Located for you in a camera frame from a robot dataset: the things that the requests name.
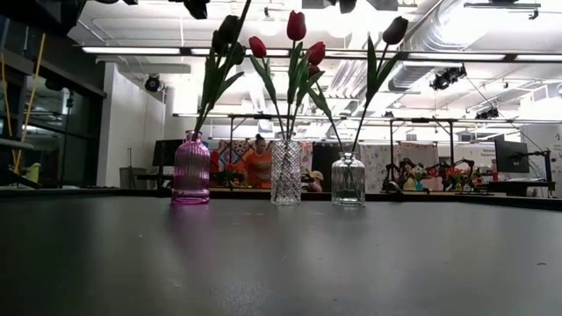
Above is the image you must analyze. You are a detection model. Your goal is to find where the long white light fixture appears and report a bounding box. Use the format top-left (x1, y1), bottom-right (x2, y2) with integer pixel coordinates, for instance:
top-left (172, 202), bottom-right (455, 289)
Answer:
top-left (407, 52), bottom-right (508, 61)
top-left (81, 46), bottom-right (182, 56)

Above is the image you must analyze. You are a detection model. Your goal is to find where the black computer monitor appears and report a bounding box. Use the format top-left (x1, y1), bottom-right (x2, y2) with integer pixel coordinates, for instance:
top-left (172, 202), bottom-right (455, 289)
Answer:
top-left (151, 139), bottom-right (184, 168)
top-left (494, 134), bottom-right (531, 175)

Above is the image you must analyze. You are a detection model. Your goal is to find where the clear plain glass vase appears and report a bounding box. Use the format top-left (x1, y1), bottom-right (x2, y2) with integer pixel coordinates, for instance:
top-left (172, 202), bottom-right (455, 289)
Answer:
top-left (330, 151), bottom-right (367, 207)

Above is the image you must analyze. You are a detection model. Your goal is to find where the clear diamond-cut glass vase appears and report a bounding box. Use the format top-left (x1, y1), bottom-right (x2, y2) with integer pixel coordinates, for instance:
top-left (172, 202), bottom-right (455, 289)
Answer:
top-left (270, 139), bottom-right (303, 207)

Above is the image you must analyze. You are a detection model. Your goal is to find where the white poster board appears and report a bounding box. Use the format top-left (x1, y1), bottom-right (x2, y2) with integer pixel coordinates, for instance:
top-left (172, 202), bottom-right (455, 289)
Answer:
top-left (520, 125), bottom-right (562, 198)

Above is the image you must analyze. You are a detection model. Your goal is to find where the grey trash can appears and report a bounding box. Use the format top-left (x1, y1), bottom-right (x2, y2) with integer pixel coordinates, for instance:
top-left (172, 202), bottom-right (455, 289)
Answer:
top-left (119, 166), bottom-right (148, 190)

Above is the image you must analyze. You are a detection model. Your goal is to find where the black fabric panel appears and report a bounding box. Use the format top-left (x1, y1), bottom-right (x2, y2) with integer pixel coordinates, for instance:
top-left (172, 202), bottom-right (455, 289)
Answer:
top-left (311, 140), bottom-right (362, 193)

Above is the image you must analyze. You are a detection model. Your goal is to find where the black round spotlight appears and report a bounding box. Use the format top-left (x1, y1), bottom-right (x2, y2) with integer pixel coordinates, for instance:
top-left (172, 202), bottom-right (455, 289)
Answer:
top-left (143, 73), bottom-right (162, 94)

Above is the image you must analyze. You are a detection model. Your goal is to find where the black desk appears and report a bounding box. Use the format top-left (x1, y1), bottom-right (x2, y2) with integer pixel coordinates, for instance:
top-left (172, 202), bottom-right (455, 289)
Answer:
top-left (486, 177), bottom-right (557, 198)

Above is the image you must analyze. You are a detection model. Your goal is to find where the yellow-green water bottle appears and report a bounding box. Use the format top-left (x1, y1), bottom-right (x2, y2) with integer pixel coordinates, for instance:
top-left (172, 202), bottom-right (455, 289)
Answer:
top-left (24, 162), bottom-right (43, 184)

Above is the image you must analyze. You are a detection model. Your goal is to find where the orange flower bouquet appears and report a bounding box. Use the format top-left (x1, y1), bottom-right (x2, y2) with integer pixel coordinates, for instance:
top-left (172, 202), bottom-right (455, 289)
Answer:
top-left (445, 166), bottom-right (467, 190)

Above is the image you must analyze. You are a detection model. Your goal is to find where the white flower bouquet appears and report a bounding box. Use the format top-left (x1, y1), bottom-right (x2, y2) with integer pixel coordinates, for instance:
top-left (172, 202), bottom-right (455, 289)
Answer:
top-left (410, 165), bottom-right (428, 192)

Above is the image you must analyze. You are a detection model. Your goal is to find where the pink ribbed glass vase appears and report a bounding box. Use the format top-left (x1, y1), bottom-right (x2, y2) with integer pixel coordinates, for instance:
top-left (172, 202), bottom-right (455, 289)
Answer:
top-left (170, 129), bottom-right (212, 206)

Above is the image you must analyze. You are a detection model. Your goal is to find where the colourful patchwork quilt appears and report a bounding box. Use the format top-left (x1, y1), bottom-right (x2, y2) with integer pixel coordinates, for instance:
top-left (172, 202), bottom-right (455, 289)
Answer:
top-left (209, 139), bottom-right (276, 189)

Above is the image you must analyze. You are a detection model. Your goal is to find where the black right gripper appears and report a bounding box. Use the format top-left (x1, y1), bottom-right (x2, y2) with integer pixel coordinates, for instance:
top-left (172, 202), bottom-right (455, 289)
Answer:
top-left (338, 0), bottom-right (399, 14)

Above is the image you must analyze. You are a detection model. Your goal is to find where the black camera cluster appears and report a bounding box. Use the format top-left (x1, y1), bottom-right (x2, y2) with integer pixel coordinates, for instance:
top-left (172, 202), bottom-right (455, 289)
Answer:
top-left (475, 106), bottom-right (501, 121)
top-left (429, 64), bottom-right (468, 91)

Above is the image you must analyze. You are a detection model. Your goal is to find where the black tripod stand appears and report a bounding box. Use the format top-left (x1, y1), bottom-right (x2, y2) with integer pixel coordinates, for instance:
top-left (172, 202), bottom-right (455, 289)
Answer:
top-left (59, 90), bottom-right (76, 189)

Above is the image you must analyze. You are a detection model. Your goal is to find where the black workstation frame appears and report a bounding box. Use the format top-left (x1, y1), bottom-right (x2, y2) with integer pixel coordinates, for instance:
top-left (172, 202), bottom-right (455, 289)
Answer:
top-left (388, 117), bottom-right (457, 192)

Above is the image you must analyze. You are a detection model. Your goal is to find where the yellow rope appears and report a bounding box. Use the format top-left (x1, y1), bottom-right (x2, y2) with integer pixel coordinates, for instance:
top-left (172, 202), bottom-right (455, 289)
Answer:
top-left (0, 33), bottom-right (47, 175)

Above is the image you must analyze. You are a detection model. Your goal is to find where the person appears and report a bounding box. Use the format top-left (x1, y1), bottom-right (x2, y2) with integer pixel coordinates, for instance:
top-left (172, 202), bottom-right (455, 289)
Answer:
top-left (242, 133), bottom-right (274, 190)
top-left (306, 169), bottom-right (326, 193)

